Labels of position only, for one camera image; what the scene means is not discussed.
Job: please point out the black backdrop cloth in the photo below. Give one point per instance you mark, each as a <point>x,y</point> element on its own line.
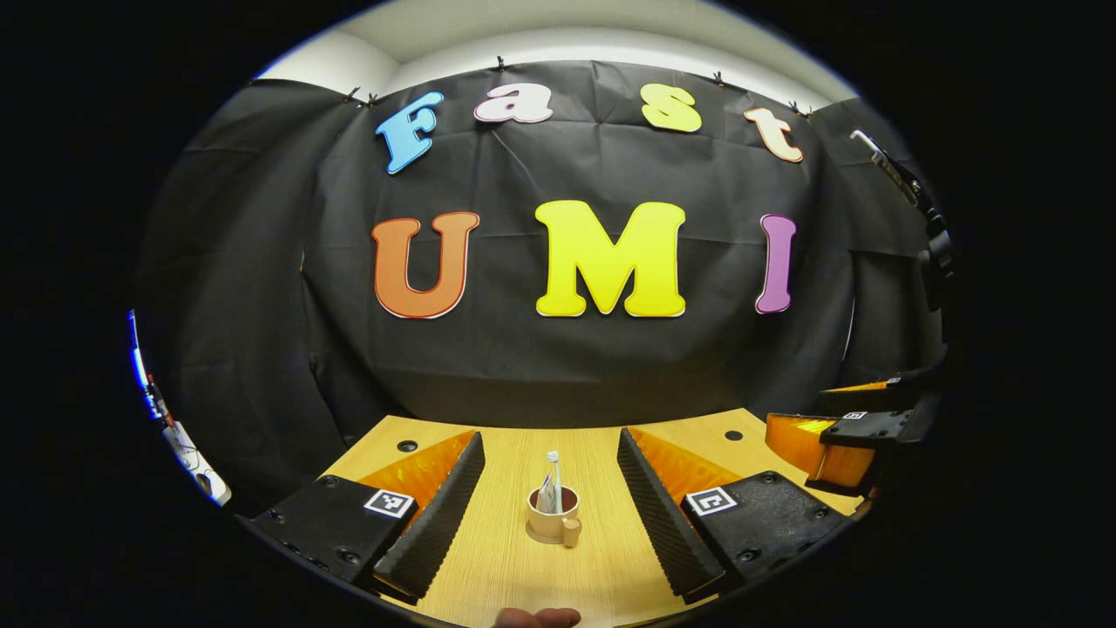
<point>523,366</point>

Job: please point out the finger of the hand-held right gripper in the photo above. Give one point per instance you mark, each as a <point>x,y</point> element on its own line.
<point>907,392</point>
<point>872,427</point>

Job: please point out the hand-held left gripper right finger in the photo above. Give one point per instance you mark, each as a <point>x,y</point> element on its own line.
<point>649,510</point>

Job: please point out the wooden desktop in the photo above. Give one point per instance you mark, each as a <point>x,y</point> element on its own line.
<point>506,576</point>

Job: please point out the white toothpaste tube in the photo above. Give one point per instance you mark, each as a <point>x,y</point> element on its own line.
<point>544,499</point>

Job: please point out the computer monitor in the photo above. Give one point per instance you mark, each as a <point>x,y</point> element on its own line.
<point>137,353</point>

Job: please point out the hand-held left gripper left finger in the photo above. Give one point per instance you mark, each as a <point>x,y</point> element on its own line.
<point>449,510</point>

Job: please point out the beige cup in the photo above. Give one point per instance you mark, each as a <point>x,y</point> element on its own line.
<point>549,528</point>

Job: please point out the pale toothbrush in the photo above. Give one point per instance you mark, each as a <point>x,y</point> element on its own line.
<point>554,467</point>

